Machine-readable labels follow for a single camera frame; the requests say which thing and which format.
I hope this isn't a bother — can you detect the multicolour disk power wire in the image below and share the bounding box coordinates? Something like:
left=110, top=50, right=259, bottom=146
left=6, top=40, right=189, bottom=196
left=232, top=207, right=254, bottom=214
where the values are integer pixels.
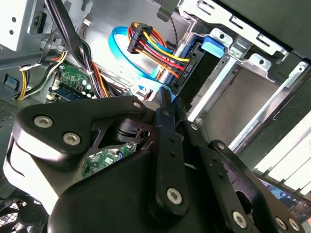
left=126, top=21, right=195, bottom=81

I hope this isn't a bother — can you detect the hard disk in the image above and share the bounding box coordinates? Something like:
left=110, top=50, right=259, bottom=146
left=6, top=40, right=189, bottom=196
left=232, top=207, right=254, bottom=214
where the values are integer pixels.
left=167, top=33, right=226, bottom=115

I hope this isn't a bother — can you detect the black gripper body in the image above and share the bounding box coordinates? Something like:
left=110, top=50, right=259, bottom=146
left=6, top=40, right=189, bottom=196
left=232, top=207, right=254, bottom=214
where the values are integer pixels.
left=47, top=149, right=234, bottom=233

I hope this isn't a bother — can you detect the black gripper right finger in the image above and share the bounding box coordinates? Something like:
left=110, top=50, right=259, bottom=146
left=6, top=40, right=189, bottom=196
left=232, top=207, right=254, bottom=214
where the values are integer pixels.
left=174, top=98, right=305, bottom=233

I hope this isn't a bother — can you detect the blue SATA wire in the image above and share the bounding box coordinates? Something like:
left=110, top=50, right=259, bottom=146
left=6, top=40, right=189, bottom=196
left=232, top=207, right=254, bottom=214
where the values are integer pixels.
left=108, top=25, right=179, bottom=103

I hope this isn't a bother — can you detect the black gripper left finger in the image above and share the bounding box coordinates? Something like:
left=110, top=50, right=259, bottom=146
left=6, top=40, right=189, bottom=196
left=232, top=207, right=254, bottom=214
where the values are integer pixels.
left=2, top=86, right=190, bottom=218

